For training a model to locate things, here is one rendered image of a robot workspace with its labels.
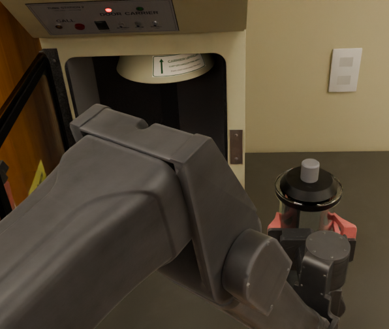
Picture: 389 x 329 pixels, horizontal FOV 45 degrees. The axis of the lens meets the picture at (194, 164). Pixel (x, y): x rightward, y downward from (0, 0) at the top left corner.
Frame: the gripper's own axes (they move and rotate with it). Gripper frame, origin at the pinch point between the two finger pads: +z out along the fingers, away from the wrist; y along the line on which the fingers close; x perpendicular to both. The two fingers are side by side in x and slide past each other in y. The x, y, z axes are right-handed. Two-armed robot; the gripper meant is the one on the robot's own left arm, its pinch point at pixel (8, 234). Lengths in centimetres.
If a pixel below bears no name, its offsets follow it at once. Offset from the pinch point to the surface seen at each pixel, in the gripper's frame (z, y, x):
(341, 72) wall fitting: 31, -57, -59
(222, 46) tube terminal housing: -2.9, -36.8, -19.3
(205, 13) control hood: -10.1, -37.4, -13.0
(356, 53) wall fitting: 28, -62, -59
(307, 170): 18.5, -40.3, -10.2
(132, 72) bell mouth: -4.7, -21.3, -24.0
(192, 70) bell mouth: -0.3, -30.3, -23.2
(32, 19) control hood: -20.5, -15.9, -15.3
